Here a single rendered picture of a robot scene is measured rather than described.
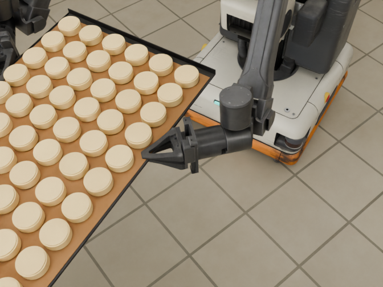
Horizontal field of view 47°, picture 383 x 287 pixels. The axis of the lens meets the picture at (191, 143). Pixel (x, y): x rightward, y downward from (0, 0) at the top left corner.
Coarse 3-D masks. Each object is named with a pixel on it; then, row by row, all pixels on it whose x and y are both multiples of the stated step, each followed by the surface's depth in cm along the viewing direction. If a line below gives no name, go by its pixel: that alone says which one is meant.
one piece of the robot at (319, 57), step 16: (304, 0) 171; (336, 0) 164; (352, 0) 164; (336, 16) 168; (352, 16) 181; (224, 32) 205; (288, 32) 185; (320, 32) 177; (336, 32) 173; (240, 48) 197; (288, 48) 191; (304, 48) 187; (320, 48) 182; (336, 48) 181; (288, 64) 194; (304, 64) 192; (320, 64) 188
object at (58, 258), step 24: (96, 48) 98; (96, 72) 94; (48, 96) 91; (144, 96) 90; (192, 96) 89; (24, 120) 88; (96, 120) 87; (168, 120) 86; (0, 144) 85; (72, 144) 84; (120, 144) 84; (48, 168) 81; (24, 192) 79; (72, 192) 78; (120, 192) 78; (0, 216) 76; (48, 216) 76; (96, 216) 75; (24, 240) 74; (72, 240) 73; (0, 264) 72
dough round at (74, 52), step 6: (72, 42) 97; (78, 42) 96; (66, 48) 96; (72, 48) 96; (78, 48) 95; (84, 48) 96; (66, 54) 95; (72, 54) 95; (78, 54) 94; (84, 54) 95; (72, 60) 95; (78, 60) 95
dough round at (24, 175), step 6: (24, 162) 80; (30, 162) 80; (12, 168) 80; (18, 168) 79; (24, 168) 79; (30, 168) 79; (36, 168) 79; (12, 174) 79; (18, 174) 78; (24, 174) 78; (30, 174) 78; (36, 174) 79; (12, 180) 78; (18, 180) 78; (24, 180) 78; (30, 180) 78; (36, 180) 79; (18, 186) 78; (24, 186) 78; (30, 186) 79
